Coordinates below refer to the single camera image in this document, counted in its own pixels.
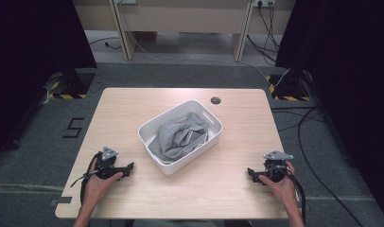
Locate grey floor tape piece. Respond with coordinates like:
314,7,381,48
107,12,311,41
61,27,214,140
49,196,74,207

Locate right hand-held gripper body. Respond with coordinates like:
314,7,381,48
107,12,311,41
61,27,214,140
263,149,294,183

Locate bundle of black wall cables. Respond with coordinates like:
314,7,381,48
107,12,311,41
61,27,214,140
246,1,281,66

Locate grey pants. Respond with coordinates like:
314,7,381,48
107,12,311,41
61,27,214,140
148,112,210,163

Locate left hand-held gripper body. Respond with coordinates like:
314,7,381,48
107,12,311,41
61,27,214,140
94,146,125,181

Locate beige wooden desk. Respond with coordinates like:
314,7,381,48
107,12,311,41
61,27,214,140
71,0,297,62

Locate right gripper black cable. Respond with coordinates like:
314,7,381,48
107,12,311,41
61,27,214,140
286,172,307,225

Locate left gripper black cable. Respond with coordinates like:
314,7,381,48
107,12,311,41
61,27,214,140
70,152,100,206

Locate black curtain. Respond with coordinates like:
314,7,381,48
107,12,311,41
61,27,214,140
274,0,384,218
0,0,98,159

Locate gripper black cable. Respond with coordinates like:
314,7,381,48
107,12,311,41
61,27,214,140
286,172,307,225
70,152,100,206

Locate person's right hand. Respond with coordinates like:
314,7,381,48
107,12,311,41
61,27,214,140
258,162,300,207

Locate short black floor cable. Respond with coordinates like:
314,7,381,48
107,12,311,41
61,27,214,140
87,36,122,51

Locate person's left hand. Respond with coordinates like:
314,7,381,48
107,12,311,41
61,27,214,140
82,169,124,206

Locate white wall socket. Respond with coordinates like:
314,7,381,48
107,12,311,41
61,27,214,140
253,0,276,9

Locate white plastic basket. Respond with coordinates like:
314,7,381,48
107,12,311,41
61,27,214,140
137,99,223,176

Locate long black floor cable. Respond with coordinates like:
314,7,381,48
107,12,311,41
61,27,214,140
296,106,365,227

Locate black stand base hazard tape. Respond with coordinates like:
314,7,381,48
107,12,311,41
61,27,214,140
43,68,96,100
265,69,312,102

